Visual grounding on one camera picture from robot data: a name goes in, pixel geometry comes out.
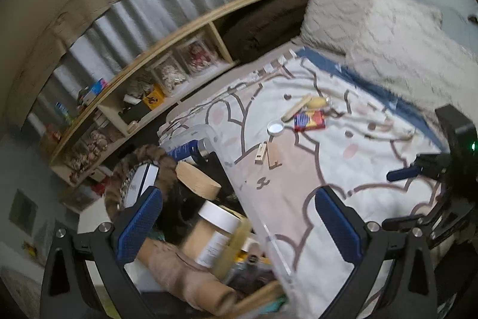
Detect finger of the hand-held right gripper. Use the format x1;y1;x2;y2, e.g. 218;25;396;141
386;152;451;182

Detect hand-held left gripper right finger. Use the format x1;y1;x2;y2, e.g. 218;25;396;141
315;186;437;319

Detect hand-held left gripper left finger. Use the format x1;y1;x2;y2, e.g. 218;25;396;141
41;186;165;319

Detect cardboard tube with rope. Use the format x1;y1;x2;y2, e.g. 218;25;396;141
139;240;238;313

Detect brown furry headband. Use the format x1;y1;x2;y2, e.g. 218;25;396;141
105;144;179;227

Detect jar with white lid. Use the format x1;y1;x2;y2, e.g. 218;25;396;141
185;200;242;268

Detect clear plastic storage bin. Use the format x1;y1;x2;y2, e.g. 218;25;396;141
157;124;296;319

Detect black box with white edge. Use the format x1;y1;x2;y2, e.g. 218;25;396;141
121;161;162;210

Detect cartoon printed blanket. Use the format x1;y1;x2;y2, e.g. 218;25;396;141
157;49;461;319

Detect blue bottle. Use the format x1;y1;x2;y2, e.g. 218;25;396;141
166;138;214;165

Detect row of small figurines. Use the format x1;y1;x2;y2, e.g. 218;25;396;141
63;128;110;175

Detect small wooden board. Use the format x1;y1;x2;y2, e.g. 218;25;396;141
266;144;283;169

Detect blue sheet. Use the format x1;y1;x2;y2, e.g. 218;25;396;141
298;46;449;152

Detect red colourful packet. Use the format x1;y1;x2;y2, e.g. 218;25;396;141
293;109;326;133

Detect round white lid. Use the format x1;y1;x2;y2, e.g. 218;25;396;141
267;120;287;137

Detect black shelf box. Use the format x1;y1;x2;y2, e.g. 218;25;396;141
119;100;152;122

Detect flat wooden strip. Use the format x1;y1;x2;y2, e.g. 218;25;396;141
281;94;313;122

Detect red bottles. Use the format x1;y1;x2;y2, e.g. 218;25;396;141
44;124;63;145

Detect small yellow box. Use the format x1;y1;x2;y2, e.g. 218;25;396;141
143;85;165;109

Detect beige quilted blanket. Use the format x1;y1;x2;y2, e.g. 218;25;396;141
298;0;478;142

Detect green bottle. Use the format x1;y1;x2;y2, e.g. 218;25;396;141
56;101;74;126

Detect blue tissue box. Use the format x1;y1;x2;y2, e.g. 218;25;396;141
84;77;108;98

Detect clear jar with beige doll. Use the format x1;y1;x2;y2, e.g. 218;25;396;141
149;54;188;96

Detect clear jar with red doll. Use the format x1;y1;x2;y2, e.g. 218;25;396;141
177;38;222;77

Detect wooden shelf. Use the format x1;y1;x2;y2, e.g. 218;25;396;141
48;0;349;190

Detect brown cushion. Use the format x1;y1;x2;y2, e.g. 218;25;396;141
217;0;319;62

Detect grey curtain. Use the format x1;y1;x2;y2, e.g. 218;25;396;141
22;0;307;120

